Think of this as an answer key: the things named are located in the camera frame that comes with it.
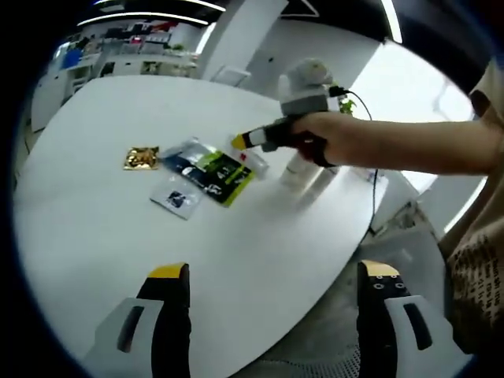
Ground silver blue skincare sachet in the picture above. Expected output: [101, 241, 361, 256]
[160, 136, 220, 186]

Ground small clear skincare sachet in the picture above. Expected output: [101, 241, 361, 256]
[149, 176, 204, 221]

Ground background storage shelves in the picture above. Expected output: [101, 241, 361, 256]
[50, 21, 206, 95]

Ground gold foil skincare sachet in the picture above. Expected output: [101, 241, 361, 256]
[122, 146, 161, 171]

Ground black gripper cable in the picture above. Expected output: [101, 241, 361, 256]
[330, 87, 381, 233]

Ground curved ceiling light strip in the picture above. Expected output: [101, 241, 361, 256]
[380, 0, 404, 43]

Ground person's beige printed shirt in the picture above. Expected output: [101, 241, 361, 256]
[436, 58, 504, 355]

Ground blue storage bin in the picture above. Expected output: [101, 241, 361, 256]
[62, 49, 82, 70]

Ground clear skincare sample packet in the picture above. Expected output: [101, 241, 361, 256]
[239, 151, 271, 181]

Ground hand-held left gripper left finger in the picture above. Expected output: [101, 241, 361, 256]
[82, 261, 193, 378]

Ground green black skincare sachet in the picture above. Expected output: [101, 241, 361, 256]
[184, 151, 253, 209]

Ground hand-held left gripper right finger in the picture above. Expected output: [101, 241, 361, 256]
[356, 259, 469, 378]

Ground white chair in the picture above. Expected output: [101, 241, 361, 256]
[214, 65, 252, 86]

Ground green potted plant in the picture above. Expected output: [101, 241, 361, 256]
[336, 96, 358, 117]

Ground silver skincare bottle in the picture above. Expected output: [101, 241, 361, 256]
[309, 165, 339, 198]

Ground person's right hand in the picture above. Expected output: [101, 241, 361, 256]
[293, 113, 378, 169]

